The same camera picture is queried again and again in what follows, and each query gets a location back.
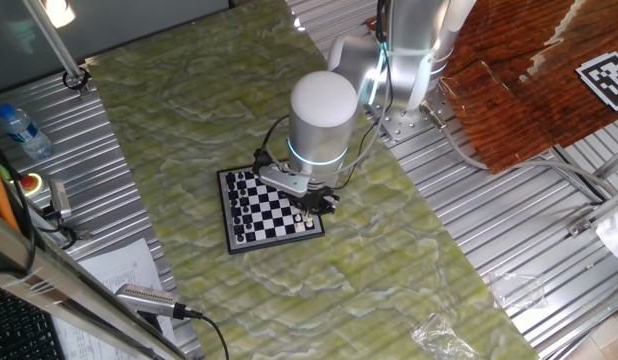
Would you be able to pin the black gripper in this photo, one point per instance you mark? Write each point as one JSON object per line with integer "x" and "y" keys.
{"x": 321, "y": 194}

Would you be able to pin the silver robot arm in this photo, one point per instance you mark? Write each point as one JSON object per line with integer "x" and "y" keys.
{"x": 321, "y": 130}

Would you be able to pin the black framed magnetic chessboard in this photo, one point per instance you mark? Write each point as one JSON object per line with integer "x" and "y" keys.
{"x": 269, "y": 225}

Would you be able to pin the white chess piece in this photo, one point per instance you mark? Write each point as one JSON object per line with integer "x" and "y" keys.
{"x": 310, "y": 223}

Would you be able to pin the black chess piece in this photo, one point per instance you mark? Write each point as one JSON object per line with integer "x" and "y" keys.
{"x": 237, "y": 229}
{"x": 234, "y": 203}
{"x": 236, "y": 220}
{"x": 231, "y": 176}
{"x": 232, "y": 185}
{"x": 238, "y": 238}

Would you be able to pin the green marble patterned mat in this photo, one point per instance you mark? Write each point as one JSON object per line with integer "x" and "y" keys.
{"x": 339, "y": 300}

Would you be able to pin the clear plastic bag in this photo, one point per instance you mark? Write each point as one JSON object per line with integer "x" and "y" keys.
{"x": 439, "y": 340}
{"x": 516, "y": 290}

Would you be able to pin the printed white paper sheet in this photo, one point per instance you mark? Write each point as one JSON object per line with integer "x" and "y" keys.
{"x": 124, "y": 270}

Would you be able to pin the red emergency stop button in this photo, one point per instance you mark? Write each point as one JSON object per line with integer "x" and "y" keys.
{"x": 29, "y": 182}

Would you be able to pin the aluminium profile beam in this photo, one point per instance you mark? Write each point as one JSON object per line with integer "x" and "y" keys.
{"x": 614, "y": 165}
{"x": 606, "y": 210}

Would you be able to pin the clear plastic water bottle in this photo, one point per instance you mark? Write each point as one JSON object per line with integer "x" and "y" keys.
{"x": 26, "y": 135}

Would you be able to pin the white crumpled cloth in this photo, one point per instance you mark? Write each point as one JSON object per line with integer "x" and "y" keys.
{"x": 616, "y": 237}

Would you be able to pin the aluminium pole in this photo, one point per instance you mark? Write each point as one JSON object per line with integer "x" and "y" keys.
{"x": 53, "y": 37}

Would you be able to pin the orange rod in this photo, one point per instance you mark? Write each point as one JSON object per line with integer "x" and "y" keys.
{"x": 0, "y": 200}

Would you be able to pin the black white marker tag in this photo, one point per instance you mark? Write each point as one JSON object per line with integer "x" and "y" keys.
{"x": 609, "y": 80}

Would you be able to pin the black keyboard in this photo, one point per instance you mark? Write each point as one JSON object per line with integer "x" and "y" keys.
{"x": 19, "y": 330}

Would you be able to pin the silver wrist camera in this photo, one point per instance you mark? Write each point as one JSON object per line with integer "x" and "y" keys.
{"x": 284, "y": 181}

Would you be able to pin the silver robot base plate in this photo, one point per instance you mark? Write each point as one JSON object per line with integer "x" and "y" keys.
{"x": 406, "y": 127}

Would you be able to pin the silver camera with grille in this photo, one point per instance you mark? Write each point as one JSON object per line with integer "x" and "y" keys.
{"x": 149, "y": 299}

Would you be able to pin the silver boxy camera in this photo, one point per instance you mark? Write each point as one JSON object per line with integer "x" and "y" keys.
{"x": 60, "y": 197}

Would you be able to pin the aluminium frame bar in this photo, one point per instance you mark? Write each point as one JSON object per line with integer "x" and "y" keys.
{"x": 64, "y": 290}

